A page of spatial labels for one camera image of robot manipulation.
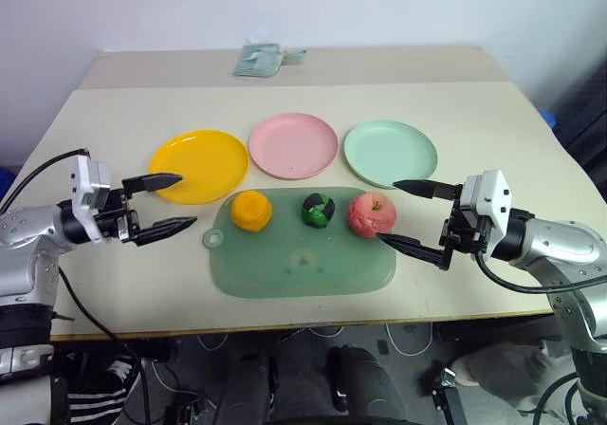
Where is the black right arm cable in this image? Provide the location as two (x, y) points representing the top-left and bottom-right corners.
(474, 251), (578, 295)

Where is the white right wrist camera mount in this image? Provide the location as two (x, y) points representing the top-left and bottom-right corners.
(461, 169), (512, 231)

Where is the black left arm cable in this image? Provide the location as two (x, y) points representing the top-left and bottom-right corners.
(0, 148), (153, 425)

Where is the orange fruit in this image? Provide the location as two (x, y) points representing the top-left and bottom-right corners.
(230, 190), (273, 232)

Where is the white floor cable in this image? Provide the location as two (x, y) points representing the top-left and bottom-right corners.
(196, 321), (435, 358)

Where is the light green plate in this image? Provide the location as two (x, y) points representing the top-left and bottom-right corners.
(343, 120), (439, 191)

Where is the green black avocado toy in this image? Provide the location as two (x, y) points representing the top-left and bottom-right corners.
(301, 193), (337, 229)

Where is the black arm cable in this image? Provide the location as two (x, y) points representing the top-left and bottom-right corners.
(0, 148), (153, 425)
(474, 251), (578, 295)

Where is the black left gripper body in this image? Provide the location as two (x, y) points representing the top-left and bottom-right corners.
(92, 186), (141, 245)

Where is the yellow plate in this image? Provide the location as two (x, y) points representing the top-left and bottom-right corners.
(148, 129), (250, 205)

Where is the pink plate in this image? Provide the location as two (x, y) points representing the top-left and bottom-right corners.
(248, 112), (340, 181)

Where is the red apple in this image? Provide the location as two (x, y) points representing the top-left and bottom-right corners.
(348, 192), (398, 240)

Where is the black and white striped shoe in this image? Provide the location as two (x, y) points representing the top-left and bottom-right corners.
(65, 354), (138, 425)

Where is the green translucent cutting board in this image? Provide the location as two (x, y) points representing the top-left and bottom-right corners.
(202, 186), (398, 299)

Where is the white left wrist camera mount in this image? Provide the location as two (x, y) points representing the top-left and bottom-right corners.
(69, 154), (113, 220)

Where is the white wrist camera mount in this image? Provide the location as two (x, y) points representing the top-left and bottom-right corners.
(69, 154), (113, 220)
(461, 169), (512, 231)

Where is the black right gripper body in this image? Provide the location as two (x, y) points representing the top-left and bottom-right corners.
(438, 197), (496, 256)

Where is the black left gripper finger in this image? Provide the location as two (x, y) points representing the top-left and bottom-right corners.
(134, 215), (198, 248)
(121, 173), (184, 200)

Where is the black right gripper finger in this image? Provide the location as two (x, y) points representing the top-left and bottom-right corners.
(392, 178), (464, 201)
(377, 233), (453, 271)

